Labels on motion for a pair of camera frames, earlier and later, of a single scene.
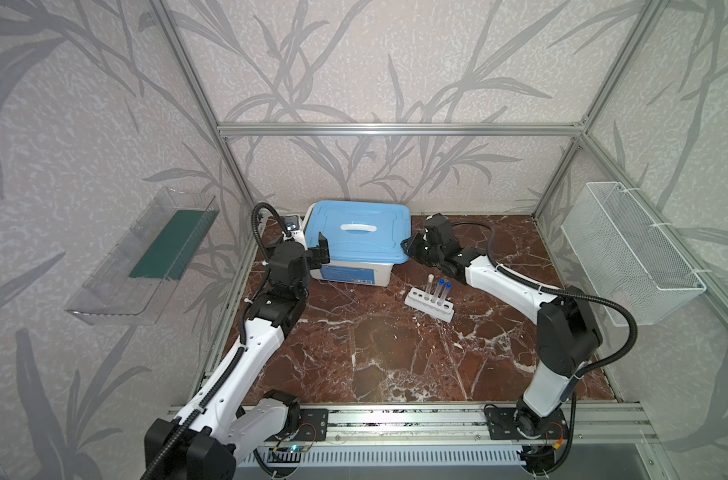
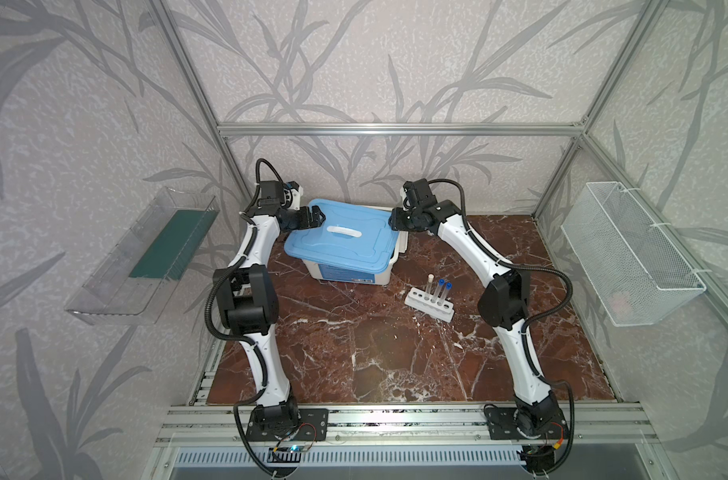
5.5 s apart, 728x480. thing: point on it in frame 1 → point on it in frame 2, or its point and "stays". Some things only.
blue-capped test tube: x=445 y=294 stays
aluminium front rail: x=606 y=423 stays
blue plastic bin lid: x=360 y=231 stays
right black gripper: x=421 y=245 → x=401 y=218
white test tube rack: x=429 y=304 stays
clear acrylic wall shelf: x=149 y=261 stays
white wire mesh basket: x=622 y=254 stays
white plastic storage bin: x=356 y=272 → x=373 y=208
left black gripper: x=315 y=253 → x=310 y=217
